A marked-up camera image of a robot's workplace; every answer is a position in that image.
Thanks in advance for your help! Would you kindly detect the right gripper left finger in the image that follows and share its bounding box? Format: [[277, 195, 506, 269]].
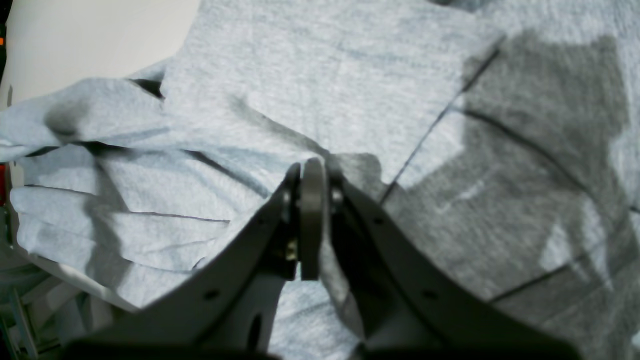
[[65, 164, 301, 360]]

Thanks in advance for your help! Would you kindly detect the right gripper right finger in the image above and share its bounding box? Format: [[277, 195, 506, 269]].
[[327, 167, 581, 360]]

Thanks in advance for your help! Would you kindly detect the grey T-shirt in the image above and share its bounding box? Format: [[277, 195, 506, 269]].
[[1, 0, 639, 360]]

